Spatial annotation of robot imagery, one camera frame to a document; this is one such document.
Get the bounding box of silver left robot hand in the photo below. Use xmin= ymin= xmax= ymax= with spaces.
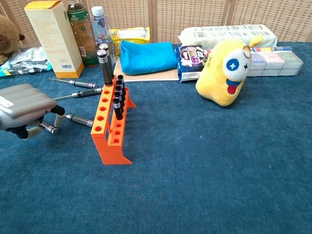
xmin=0 ymin=83 xmax=66 ymax=140

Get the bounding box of knurled handle precision screwdriver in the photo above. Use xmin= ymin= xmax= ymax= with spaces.
xmin=40 ymin=121 xmax=60 ymax=135
xmin=63 ymin=114 xmax=95 ymax=128

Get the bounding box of black handle precision screwdriver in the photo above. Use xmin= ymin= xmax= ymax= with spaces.
xmin=52 ymin=87 xmax=103 ymax=101

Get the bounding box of dark grey precision screwdriver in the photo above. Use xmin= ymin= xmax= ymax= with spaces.
xmin=49 ymin=78 xmax=97 ymax=89

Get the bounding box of large silver-capped screwdriver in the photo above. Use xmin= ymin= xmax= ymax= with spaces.
xmin=98 ymin=43 xmax=115 ymax=76
xmin=97 ymin=49 xmax=114 ymax=86

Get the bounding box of orange tool rack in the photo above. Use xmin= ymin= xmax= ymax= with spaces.
xmin=90 ymin=75 xmax=137 ymax=166

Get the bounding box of silver foil wipes pack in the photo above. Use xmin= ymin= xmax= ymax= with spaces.
xmin=0 ymin=46 xmax=53 ymax=78

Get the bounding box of brown capybara plush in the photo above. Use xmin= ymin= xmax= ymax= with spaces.
xmin=0 ymin=14 xmax=26 ymax=65

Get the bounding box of tall yellow carton box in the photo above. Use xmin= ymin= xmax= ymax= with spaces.
xmin=24 ymin=0 xmax=85 ymax=79

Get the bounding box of green tea bottle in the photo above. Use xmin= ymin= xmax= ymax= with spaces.
xmin=66 ymin=0 xmax=99 ymax=67

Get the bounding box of clear water bottle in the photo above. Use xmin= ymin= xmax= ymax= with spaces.
xmin=91 ymin=6 xmax=117 ymax=65

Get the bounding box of yellow snack bag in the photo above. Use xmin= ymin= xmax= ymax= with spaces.
xmin=108 ymin=26 xmax=151 ymax=57

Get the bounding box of beige flat board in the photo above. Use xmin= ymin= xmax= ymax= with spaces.
xmin=113 ymin=57 xmax=180 ymax=82

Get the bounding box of blue folded cloth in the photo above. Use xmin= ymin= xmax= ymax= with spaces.
xmin=119 ymin=40 xmax=178 ymax=75

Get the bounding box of dark blue printed packet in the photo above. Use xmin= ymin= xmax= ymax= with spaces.
xmin=174 ymin=45 xmax=212 ymax=83

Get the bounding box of blue felt table cover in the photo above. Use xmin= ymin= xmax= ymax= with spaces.
xmin=0 ymin=41 xmax=312 ymax=234

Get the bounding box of wicker folding screen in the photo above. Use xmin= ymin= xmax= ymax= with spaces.
xmin=0 ymin=0 xmax=312 ymax=47

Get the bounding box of yellow plush toy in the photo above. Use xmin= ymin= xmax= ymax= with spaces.
xmin=195 ymin=34 xmax=264 ymax=107

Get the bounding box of white paper roll pack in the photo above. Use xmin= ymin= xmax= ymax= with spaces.
xmin=177 ymin=23 xmax=278 ymax=48

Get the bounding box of colourful plastic case set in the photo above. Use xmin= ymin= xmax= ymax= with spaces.
xmin=246 ymin=51 xmax=304 ymax=77

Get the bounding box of plastic food wrap box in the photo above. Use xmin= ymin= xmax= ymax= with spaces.
xmin=251 ymin=45 xmax=293 ymax=53

